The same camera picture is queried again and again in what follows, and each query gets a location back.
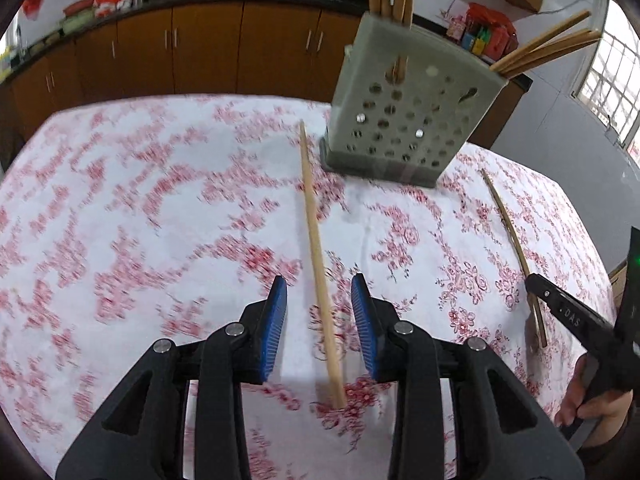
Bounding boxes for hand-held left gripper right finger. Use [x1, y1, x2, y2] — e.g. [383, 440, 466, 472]
[351, 274, 586, 480]

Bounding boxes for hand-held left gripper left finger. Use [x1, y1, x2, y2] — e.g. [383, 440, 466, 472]
[55, 276, 288, 480]

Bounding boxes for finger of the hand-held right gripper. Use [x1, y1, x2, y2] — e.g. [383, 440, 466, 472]
[525, 272, 616, 350]

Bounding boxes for white perforated utensil holder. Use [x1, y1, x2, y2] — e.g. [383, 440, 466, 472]
[319, 12, 510, 190]

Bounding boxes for person's right forearm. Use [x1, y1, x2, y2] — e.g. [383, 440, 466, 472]
[575, 410, 640, 468]

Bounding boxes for person's right hand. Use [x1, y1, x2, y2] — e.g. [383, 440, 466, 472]
[555, 357, 633, 428]

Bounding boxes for red floral tablecloth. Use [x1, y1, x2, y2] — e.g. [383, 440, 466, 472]
[0, 92, 618, 480]

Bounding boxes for barred window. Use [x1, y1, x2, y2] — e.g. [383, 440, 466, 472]
[575, 0, 640, 153]

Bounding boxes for long brown base cabinet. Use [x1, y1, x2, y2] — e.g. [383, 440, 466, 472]
[75, 0, 533, 148]

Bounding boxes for colourful carton boxes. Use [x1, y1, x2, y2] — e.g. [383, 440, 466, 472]
[462, 22, 518, 58]

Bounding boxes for red packaging bag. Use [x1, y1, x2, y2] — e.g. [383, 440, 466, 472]
[467, 2, 516, 31]

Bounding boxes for short brown base cabinet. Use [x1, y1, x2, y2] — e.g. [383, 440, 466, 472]
[0, 42, 78, 161]

